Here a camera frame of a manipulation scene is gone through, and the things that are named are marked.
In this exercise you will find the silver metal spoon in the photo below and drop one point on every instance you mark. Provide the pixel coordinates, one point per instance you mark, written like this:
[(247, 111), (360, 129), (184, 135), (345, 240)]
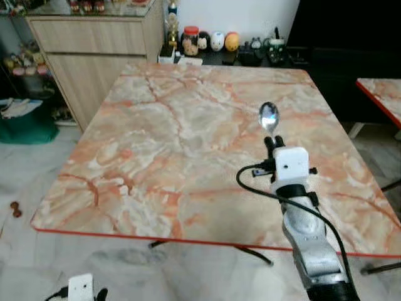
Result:
[(269, 116)]

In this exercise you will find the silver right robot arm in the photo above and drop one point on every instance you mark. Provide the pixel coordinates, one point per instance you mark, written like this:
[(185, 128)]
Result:
[(313, 241)]

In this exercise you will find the large marble pattern folding table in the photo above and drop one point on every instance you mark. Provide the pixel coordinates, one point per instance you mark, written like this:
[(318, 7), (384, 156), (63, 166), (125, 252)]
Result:
[(188, 157)]

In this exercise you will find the green white mug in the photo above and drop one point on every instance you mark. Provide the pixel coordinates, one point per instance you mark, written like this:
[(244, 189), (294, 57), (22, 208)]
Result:
[(275, 49)]

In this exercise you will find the grey totoro figurine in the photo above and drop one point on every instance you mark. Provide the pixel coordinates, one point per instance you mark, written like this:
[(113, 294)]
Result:
[(255, 45)]

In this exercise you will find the yellow egg figurine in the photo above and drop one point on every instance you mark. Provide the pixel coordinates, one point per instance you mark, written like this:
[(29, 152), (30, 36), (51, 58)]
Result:
[(232, 42)]

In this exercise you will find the small marble pattern side table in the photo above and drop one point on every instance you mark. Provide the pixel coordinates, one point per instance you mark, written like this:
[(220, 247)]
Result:
[(383, 94)]

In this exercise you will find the white egg figurine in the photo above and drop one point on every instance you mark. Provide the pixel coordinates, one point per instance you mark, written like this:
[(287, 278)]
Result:
[(217, 41)]

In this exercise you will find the brown object on floor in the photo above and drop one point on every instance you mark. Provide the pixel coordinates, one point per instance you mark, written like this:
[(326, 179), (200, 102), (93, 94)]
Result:
[(15, 209)]

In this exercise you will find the black egg figurine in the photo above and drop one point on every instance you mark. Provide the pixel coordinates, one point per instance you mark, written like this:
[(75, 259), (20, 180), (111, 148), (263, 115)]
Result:
[(204, 41)]

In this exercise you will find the red lid glass jar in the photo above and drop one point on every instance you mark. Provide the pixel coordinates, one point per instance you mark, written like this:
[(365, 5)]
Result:
[(190, 42)]

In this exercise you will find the small white box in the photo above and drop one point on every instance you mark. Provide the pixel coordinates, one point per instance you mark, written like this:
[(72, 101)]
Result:
[(166, 54)]

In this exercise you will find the gold trophy ornament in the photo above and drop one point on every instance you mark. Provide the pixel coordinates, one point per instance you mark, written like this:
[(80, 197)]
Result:
[(171, 28)]

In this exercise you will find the green storage basket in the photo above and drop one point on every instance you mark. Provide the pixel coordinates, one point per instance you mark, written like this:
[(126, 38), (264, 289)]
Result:
[(28, 128)]

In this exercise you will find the light wooden cabinet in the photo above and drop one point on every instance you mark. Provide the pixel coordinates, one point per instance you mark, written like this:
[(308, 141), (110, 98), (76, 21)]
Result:
[(94, 63)]

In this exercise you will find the shelf with small toys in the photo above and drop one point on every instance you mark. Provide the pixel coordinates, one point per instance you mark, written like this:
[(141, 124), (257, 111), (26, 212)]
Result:
[(25, 63)]

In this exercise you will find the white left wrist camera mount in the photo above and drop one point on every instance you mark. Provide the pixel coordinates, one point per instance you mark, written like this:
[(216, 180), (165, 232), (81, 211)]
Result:
[(81, 288)]

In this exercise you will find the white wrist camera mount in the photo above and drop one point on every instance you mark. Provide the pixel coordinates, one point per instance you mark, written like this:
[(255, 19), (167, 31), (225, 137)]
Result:
[(81, 288), (291, 164)]

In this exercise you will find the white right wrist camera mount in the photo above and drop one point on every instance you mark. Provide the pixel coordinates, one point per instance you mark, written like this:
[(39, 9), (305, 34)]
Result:
[(291, 164)]

